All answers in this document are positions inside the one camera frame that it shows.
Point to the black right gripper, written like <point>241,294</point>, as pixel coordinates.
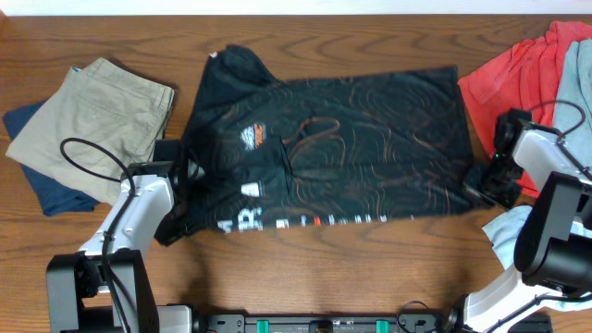
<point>484,183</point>

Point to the black orange-patterned jersey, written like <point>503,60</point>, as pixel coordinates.
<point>321,152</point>

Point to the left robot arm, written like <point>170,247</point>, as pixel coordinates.
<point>103,286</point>

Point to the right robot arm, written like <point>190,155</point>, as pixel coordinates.
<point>550,262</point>

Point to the light blue t-shirt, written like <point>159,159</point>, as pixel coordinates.
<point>575,87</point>

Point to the red t-shirt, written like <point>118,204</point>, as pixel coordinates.
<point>526,77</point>

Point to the folded khaki trousers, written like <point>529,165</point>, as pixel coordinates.
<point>101,118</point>

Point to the folded navy blue garment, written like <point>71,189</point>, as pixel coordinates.
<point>53,197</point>

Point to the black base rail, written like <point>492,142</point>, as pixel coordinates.
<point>324,324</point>

